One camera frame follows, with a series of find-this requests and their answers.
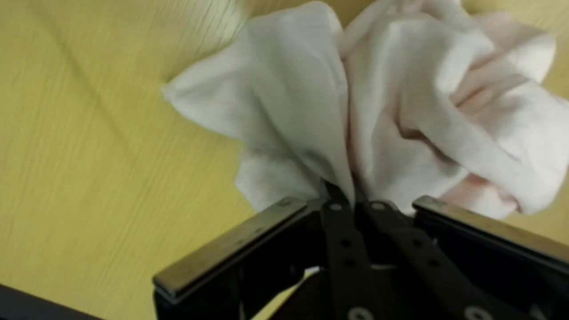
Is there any orange white striped cloth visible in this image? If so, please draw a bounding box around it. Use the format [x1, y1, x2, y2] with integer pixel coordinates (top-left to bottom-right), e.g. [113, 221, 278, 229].
[161, 0, 569, 220]

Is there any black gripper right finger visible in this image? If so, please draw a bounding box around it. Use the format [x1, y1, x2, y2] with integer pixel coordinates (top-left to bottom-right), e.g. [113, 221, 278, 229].
[355, 197, 524, 320]

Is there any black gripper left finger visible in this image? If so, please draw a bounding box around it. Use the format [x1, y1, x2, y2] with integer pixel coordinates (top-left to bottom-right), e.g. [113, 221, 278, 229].
[319, 179, 381, 320]

